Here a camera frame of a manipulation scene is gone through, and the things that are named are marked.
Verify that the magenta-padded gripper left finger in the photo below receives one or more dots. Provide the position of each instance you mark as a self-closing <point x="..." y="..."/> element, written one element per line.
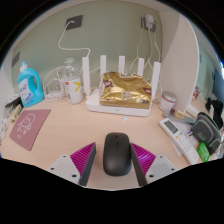
<point x="81" y="160"/>

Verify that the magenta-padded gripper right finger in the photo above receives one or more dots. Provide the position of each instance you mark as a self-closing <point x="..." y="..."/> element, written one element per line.
<point x="145" y="160"/>

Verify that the black computer mouse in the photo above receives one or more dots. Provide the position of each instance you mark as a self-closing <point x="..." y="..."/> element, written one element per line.
<point x="116" y="155"/>

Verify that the pink printed mouse pad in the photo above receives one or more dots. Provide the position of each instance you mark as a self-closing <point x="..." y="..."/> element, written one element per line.
<point x="30" y="128"/>

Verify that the white remote control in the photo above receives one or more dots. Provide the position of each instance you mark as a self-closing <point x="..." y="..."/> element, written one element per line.
<point x="180" y="140"/>

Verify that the green packet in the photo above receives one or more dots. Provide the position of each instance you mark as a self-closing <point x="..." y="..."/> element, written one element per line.
<point x="203" y="152"/>

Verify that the white router with antennas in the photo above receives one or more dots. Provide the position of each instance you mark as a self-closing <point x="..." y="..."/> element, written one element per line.
<point x="113" y="110"/>

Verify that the small white jar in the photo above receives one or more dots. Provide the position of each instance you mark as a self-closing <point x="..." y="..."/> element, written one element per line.
<point x="167" y="101"/>

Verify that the grey green-trimmed pouch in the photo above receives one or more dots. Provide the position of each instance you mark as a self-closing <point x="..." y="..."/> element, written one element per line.
<point x="206" y="131"/>

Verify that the white power strip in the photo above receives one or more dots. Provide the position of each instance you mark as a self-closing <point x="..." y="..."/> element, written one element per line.
<point x="55" y="96"/>

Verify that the clear plastic bottle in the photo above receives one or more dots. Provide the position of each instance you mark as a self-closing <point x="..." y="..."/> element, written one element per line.
<point x="73" y="86"/>

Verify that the gold foil bag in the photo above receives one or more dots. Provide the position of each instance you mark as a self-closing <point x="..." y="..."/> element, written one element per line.
<point x="125" y="88"/>

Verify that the small yellow box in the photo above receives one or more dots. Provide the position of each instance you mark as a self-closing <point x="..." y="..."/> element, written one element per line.
<point x="15" y="113"/>

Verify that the black bag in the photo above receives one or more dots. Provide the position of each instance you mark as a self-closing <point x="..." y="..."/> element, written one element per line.
<point x="215" y="108"/>

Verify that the blue detergent bottle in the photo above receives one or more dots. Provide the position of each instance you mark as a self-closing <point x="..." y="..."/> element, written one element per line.
<point x="30" y="88"/>

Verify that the blank grey wall plate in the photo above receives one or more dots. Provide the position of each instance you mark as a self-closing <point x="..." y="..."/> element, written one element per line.
<point x="16" y="59"/>

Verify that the white wall charger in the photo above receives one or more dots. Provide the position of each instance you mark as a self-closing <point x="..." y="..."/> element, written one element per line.
<point x="148" y="20"/>

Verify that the grey wall socket plate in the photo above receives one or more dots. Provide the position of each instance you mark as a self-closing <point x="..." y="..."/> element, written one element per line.
<point x="76" y="20"/>

